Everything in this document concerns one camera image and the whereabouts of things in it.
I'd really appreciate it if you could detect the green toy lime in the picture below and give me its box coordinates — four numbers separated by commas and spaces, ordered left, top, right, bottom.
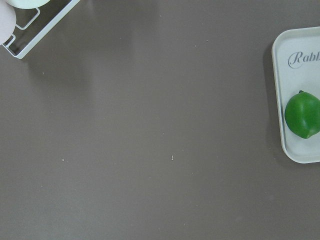
284, 90, 320, 139

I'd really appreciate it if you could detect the white printed serving tray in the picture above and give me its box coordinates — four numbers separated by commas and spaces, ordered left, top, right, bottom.
271, 27, 320, 164

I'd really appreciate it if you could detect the pale green dish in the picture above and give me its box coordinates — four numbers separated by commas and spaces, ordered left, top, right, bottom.
5, 0, 50, 9

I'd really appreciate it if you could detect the pale pink dish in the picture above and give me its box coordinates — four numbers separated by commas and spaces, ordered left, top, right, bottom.
0, 0, 16, 45

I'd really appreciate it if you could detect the white wire dish rack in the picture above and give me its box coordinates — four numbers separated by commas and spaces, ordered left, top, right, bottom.
0, 0, 79, 59

